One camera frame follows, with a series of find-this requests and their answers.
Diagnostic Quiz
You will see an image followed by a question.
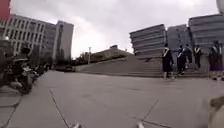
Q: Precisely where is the low building with sloped roof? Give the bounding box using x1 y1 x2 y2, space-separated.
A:
88 44 134 63

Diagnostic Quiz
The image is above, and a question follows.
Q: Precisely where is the wide stone stairway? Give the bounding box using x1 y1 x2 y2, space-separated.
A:
74 54 224 79

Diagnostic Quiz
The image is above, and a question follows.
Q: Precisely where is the lamp pole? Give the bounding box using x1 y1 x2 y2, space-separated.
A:
87 46 92 65

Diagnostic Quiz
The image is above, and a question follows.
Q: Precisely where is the grey paved plaza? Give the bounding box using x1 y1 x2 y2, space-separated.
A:
0 69 224 128

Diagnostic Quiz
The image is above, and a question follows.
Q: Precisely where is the dark car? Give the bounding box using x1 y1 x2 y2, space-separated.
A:
54 65 77 73

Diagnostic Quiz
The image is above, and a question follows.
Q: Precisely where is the grey layered building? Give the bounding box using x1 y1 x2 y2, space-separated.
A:
129 13 224 60

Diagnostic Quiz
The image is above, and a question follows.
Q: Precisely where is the row of trees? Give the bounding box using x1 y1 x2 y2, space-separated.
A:
29 48 89 66

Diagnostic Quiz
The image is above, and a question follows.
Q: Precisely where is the person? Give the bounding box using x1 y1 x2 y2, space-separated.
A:
193 44 203 70
161 43 176 81
207 40 224 82
184 44 194 69
175 45 188 76

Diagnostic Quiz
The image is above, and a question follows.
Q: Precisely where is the robot's own part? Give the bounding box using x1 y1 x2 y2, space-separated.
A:
72 122 82 128
136 121 146 128

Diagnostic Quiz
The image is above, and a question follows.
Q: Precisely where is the row of parked scooters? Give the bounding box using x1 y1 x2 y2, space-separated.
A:
0 46 51 96

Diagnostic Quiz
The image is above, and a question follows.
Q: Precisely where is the large pale curved building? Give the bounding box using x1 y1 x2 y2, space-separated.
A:
0 13 75 65

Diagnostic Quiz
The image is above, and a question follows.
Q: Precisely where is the red banner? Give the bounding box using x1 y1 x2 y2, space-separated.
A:
0 0 12 22

